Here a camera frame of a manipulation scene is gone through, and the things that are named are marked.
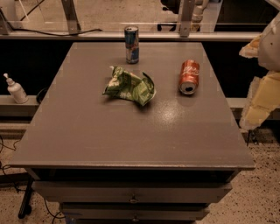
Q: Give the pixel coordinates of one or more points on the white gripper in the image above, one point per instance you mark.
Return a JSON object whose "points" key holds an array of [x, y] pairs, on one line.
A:
{"points": [[270, 49]]}

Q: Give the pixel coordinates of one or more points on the blue silver redbull can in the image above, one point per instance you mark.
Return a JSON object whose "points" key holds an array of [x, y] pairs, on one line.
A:
{"points": [[131, 44]]}

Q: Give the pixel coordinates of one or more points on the red cola can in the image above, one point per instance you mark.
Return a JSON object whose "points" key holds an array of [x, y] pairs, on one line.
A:
{"points": [[189, 77]]}

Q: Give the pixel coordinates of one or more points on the crumpled green chip bag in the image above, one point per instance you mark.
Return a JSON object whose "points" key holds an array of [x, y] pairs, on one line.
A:
{"points": [[127, 86]]}

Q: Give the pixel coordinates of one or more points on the grey lower drawer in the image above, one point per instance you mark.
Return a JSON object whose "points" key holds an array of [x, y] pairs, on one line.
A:
{"points": [[135, 212]]}

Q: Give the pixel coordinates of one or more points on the grey drawer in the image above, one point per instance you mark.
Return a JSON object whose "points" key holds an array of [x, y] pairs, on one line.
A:
{"points": [[132, 192], [135, 212]]}

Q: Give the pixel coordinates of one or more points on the grey upper drawer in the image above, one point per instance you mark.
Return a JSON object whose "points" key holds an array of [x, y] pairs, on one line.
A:
{"points": [[132, 192]]}

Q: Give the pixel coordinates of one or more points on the white pump bottle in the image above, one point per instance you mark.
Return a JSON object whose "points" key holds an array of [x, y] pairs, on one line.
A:
{"points": [[16, 90]]}

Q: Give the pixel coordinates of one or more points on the black table leg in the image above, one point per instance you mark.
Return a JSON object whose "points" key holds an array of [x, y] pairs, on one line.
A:
{"points": [[26, 208]]}

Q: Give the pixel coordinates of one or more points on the metal frame post right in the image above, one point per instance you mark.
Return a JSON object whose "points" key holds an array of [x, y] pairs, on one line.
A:
{"points": [[185, 17]]}

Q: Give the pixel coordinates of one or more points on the metal frame post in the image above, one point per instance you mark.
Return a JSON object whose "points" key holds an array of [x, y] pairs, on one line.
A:
{"points": [[185, 17], [73, 24]]}

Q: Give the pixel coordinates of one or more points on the metal frame post left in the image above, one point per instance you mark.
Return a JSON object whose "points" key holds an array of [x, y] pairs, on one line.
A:
{"points": [[73, 24]]}

